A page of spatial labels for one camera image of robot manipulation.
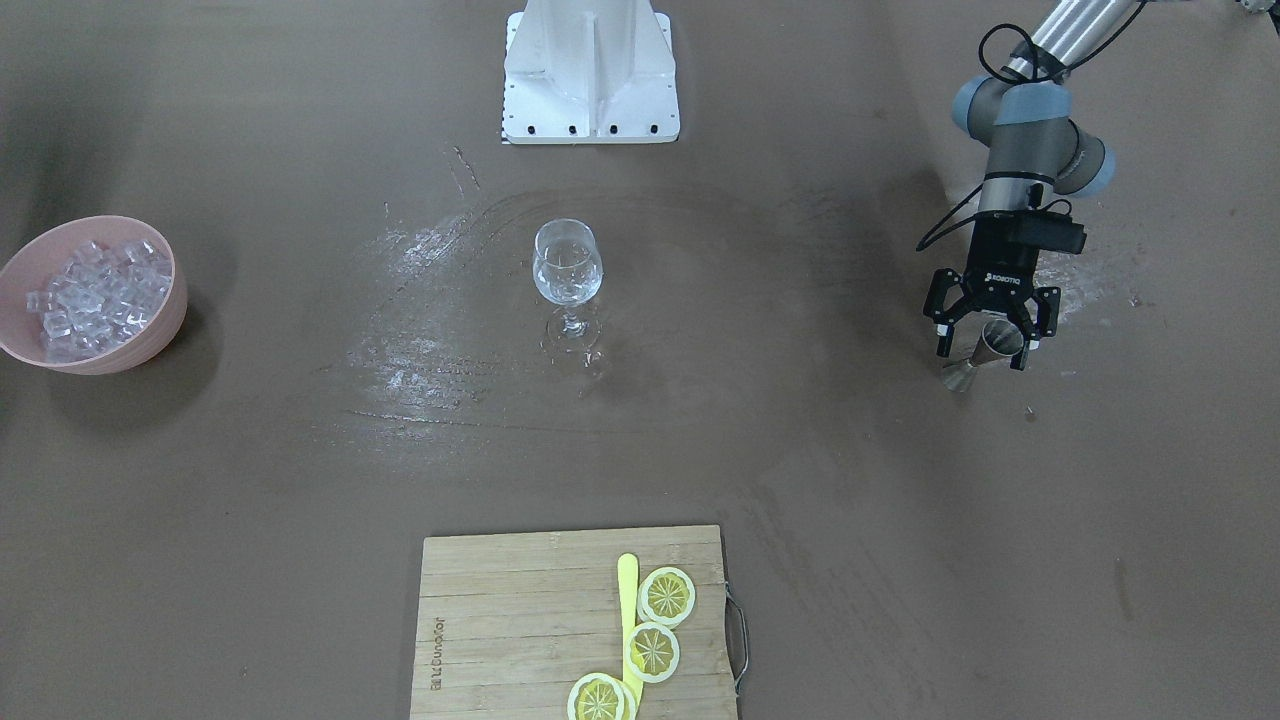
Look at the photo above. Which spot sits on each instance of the clear wine glass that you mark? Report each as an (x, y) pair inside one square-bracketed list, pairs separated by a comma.
[(568, 270)]

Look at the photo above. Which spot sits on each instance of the white camera pillar base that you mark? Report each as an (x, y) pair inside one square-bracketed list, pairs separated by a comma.
[(579, 72)]

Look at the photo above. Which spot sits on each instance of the steel double jigger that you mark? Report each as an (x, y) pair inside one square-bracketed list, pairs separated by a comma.
[(999, 340)]

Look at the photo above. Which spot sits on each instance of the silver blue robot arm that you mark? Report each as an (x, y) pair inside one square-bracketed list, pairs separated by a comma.
[(1022, 113)]

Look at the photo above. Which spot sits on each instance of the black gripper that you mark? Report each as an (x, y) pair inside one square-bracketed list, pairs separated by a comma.
[(996, 262)]

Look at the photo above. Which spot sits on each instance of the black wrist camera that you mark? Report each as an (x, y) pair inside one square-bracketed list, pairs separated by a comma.
[(1048, 231)]

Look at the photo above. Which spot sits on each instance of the far lemon slice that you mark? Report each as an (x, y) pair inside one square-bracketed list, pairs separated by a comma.
[(600, 696)]

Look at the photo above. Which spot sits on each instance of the pink bowl of ice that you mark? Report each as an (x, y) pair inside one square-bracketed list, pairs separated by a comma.
[(95, 296)]

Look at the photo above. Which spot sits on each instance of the middle lemon slice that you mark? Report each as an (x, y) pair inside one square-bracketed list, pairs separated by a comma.
[(651, 653)]

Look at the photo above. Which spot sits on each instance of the bamboo cutting board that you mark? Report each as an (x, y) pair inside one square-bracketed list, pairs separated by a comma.
[(508, 622)]

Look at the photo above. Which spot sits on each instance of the lemon slice near handle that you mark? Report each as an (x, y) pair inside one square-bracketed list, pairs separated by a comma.
[(666, 596)]

